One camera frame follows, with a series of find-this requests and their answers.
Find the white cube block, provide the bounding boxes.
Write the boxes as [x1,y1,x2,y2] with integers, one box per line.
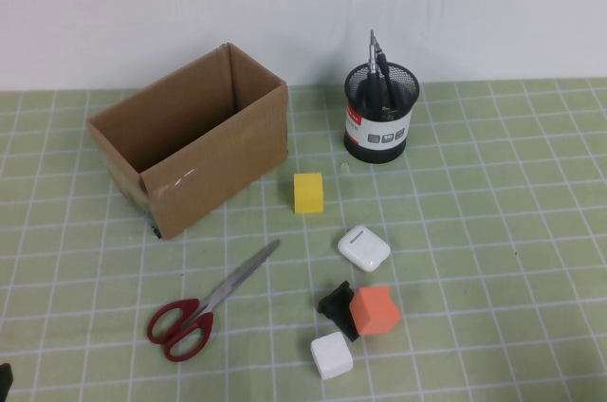
[310,331,355,381]

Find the open brown cardboard box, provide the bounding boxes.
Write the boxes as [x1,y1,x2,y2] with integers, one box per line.
[85,41,290,241]

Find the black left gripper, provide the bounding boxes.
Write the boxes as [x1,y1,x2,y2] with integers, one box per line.
[0,362,14,402]

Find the yellow cube block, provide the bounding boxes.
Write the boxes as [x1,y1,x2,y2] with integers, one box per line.
[292,172,326,216]

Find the black mesh pen holder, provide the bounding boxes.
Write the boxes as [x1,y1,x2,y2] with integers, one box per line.
[343,60,422,165]

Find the orange cube block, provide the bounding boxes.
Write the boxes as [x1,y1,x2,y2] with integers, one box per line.
[348,285,403,338]

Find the red-handled scissors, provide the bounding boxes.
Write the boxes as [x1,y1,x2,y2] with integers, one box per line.
[145,238,283,364]

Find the black plastic bracket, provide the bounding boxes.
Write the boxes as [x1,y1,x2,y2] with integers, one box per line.
[316,280,361,343]

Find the white earbuds case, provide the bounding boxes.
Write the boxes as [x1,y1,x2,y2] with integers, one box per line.
[337,225,392,274]

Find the thin black screwdriver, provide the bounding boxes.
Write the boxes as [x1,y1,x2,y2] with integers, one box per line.
[374,36,402,107]

